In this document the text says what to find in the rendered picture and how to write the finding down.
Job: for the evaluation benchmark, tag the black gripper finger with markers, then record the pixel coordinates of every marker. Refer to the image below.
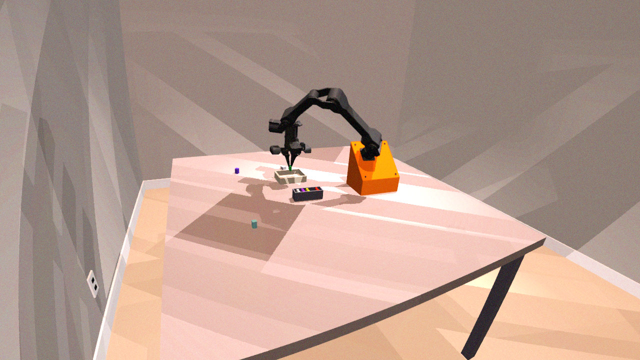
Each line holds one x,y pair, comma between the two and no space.
292,158
287,158

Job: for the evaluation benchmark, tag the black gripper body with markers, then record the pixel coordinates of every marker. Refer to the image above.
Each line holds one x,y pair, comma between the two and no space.
276,150

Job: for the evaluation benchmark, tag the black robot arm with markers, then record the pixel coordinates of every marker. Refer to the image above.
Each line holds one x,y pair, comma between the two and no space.
337,102

